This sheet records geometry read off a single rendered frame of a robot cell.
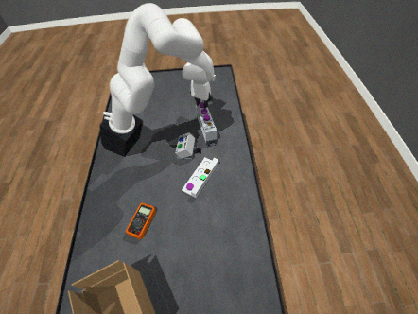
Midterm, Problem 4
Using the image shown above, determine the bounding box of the white button panel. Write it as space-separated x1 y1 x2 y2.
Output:
175 132 201 160

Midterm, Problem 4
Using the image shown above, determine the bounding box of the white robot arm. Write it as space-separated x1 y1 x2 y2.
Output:
103 3 216 133

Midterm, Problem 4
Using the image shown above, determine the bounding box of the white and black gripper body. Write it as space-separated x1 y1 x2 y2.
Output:
191 80 211 100

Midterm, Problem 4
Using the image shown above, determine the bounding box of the orange digital multimeter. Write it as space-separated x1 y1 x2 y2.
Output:
126 203 156 239

